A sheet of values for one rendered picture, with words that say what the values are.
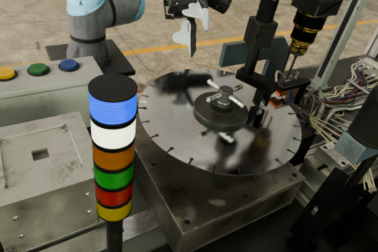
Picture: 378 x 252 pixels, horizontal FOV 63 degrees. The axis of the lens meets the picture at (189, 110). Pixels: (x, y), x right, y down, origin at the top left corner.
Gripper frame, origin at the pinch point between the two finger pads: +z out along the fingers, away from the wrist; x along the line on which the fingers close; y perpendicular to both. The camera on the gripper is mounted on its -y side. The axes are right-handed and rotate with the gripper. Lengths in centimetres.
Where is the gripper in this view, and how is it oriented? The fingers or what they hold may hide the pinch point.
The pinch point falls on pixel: (201, 43)
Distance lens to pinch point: 75.3
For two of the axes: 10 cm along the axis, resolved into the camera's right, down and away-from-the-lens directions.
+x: 2.6, -3.0, -9.2
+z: 1.2, 9.5, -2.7
